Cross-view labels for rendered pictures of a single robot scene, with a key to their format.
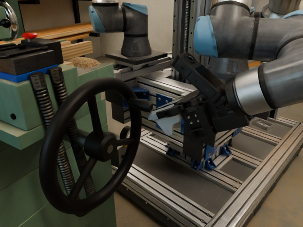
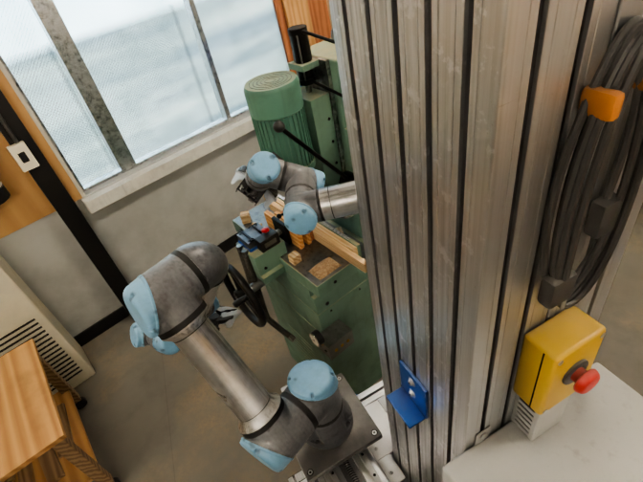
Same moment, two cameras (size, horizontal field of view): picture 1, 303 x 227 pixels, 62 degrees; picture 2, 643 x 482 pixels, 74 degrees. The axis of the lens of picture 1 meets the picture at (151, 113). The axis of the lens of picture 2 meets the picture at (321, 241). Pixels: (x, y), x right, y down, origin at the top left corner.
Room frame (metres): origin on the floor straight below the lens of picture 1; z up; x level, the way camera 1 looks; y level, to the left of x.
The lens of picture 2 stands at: (1.28, -0.77, 1.93)
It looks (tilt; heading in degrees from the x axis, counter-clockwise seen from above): 39 degrees down; 118
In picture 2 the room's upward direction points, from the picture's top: 13 degrees counter-clockwise
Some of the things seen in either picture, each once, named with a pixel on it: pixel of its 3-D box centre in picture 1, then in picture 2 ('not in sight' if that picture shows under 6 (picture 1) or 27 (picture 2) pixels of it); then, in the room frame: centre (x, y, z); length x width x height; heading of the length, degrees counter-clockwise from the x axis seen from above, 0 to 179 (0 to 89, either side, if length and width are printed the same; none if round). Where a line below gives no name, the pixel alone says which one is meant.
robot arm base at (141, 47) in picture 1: (135, 43); not in sight; (1.26, 0.08, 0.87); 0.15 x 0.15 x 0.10
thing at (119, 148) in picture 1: (113, 148); (335, 339); (0.77, 0.14, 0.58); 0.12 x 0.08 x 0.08; 59
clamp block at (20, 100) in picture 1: (32, 90); (262, 250); (0.49, 0.25, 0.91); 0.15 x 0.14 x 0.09; 149
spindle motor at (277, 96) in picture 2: not in sight; (281, 126); (0.62, 0.40, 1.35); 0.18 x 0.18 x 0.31
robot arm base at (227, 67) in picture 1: (228, 60); (322, 412); (0.92, -0.29, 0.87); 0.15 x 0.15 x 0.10
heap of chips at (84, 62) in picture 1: (82, 60); (323, 266); (0.76, 0.21, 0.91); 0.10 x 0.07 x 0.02; 59
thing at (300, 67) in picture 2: not in sight; (303, 55); (0.69, 0.52, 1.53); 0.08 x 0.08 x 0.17; 59
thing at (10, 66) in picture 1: (28, 55); (257, 236); (0.50, 0.24, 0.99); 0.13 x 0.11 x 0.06; 149
